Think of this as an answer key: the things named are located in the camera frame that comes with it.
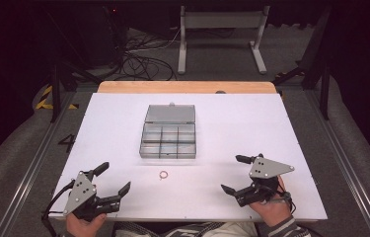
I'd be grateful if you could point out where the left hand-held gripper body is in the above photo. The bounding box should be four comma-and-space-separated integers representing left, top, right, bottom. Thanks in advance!
62, 170, 121, 222

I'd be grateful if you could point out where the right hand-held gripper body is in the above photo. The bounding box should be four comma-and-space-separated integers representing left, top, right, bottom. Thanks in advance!
234, 153, 296, 208

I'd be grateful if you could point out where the clear plastic compartment box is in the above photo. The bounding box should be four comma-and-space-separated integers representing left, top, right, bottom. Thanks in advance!
138, 103, 197, 160

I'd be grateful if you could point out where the person's left hand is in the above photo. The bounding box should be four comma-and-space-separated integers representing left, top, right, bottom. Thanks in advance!
65, 212, 108, 237

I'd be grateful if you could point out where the person's right hand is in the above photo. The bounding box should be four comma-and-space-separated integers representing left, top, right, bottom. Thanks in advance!
249, 175, 294, 228

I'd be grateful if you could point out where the person's patterned clothing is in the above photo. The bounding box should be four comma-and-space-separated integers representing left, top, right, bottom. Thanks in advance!
112, 220, 259, 237

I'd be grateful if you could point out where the yellow and black floor tape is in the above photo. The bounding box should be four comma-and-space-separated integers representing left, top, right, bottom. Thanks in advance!
34, 84, 80, 111

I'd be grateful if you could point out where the black metal stand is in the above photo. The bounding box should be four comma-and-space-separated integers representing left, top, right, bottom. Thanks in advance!
271, 5, 334, 121
49, 57, 103, 123

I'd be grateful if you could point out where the dark equipment case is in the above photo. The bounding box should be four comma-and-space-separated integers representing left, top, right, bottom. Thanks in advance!
82, 5, 129, 68

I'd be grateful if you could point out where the white metal stand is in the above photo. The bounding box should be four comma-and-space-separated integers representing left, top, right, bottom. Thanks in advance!
177, 5, 271, 75

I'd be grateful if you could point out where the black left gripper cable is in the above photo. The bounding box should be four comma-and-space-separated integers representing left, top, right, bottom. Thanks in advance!
39, 179, 76, 237

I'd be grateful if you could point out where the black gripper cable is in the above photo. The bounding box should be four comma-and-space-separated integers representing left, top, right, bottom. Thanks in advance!
39, 179, 76, 237
270, 183, 297, 212

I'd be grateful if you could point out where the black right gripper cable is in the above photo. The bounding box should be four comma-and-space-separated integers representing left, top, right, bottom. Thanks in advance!
270, 183, 297, 212

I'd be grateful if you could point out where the aluminium floor rail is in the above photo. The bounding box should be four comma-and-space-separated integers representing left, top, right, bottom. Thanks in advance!
305, 88, 370, 237
0, 92, 77, 237

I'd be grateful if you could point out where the bundle of black floor cables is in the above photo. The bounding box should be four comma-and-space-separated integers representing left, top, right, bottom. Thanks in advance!
116, 31, 178, 82

